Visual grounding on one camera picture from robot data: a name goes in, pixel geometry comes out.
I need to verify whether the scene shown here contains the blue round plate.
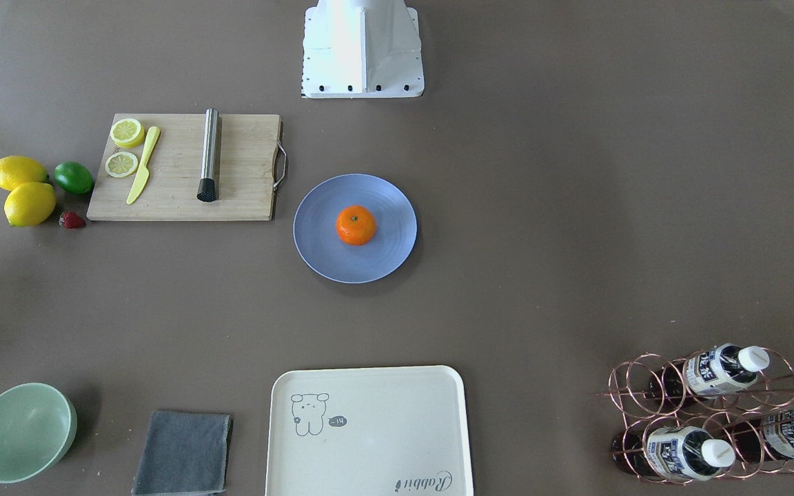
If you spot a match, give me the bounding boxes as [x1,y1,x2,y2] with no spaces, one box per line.
[293,174,417,285]

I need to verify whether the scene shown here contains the orange fruit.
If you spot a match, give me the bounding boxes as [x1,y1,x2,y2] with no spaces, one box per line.
[335,205,377,246]

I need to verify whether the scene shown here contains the yellow lemon lower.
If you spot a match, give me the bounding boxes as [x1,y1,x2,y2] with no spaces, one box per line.
[3,182,57,227]

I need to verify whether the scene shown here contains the yellow lemon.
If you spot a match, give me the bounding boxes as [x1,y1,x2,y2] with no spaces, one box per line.
[3,182,57,227]
[0,155,48,192]

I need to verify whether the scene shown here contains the yellow lemon upper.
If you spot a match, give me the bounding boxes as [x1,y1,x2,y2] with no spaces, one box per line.
[0,155,48,192]

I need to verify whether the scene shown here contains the red strawberry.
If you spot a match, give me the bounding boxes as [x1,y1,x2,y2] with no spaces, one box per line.
[58,211,86,229]

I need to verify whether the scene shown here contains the green lime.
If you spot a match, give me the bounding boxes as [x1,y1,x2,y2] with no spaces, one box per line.
[53,161,94,195]

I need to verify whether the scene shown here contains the lemon slice lower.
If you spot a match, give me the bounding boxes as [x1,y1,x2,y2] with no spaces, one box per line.
[104,151,139,178]

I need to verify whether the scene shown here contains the lemon slice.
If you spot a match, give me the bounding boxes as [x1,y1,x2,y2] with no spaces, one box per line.
[108,117,145,148]
[104,151,139,178]

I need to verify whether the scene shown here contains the green bowl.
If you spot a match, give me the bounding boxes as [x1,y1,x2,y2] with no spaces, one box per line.
[0,382,78,484]

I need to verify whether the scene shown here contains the yellow plastic knife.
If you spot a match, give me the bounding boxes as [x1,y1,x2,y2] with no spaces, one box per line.
[126,126,161,205]

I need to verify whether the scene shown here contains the lemon slice upper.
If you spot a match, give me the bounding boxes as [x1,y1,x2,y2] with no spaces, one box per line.
[108,117,145,148]

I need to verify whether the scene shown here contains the steel muddler black tip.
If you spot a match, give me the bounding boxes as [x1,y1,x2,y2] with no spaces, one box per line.
[196,107,220,202]

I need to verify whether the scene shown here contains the grey folded cloth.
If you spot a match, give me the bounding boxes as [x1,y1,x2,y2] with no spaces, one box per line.
[130,409,232,495]

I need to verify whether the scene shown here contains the cream rectangular tray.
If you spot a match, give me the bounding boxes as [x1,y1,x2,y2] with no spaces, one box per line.
[265,365,475,495]

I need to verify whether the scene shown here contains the dark drink bottle three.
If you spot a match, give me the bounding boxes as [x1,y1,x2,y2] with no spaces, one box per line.
[611,426,736,483]

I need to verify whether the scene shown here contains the dark drink bottle one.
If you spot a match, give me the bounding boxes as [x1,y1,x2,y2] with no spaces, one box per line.
[644,343,770,407]

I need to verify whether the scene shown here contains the dark drink bottle two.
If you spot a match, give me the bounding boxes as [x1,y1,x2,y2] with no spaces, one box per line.
[727,409,794,462]

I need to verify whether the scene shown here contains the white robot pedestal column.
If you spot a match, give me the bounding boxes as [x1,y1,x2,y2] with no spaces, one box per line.
[301,1,425,99]

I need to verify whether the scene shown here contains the copper wire bottle rack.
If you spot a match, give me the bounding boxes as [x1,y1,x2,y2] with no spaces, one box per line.
[605,346,794,486]

